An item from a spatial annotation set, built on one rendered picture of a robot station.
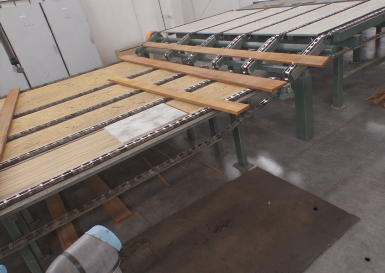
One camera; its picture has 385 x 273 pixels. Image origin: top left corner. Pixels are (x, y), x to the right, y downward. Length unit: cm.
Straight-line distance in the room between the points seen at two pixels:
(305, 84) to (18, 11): 592
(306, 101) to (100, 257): 278
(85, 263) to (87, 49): 696
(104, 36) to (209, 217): 655
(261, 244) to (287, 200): 52
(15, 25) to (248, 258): 644
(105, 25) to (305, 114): 622
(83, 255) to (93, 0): 778
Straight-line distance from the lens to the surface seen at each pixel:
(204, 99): 278
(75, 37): 772
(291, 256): 242
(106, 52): 855
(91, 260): 107
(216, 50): 430
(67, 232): 321
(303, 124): 355
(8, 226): 246
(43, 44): 761
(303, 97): 340
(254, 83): 294
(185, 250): 257
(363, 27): 417
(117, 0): 871
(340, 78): 425
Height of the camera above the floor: 185
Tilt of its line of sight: 24 degrees down
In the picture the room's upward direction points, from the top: 12 degrees counter-clockwise
